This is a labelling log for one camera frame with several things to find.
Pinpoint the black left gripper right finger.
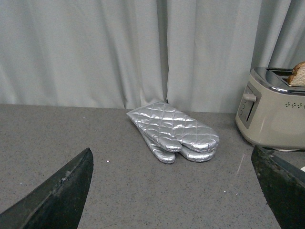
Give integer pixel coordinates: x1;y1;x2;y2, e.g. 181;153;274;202
251;146;305;229

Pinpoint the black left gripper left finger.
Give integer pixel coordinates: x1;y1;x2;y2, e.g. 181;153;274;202
0;148;93;229

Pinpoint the brown bread slice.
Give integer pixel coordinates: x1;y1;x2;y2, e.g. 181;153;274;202
287;62;305;87

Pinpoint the beige chrome toaster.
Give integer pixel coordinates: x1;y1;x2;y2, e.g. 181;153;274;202
235;67;305;151

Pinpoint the lower silver quilted oven mitt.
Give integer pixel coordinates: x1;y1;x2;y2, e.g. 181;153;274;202
141;132;216;164

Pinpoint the silver quilted oven mitt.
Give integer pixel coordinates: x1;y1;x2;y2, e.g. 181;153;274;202
141;132;216;164
127;101;219;153

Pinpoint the upper silver quilted oven mitt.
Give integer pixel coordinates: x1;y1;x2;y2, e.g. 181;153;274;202
127;101;219;153

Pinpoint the grey curtain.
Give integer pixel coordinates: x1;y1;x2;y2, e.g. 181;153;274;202
0;0;305;113

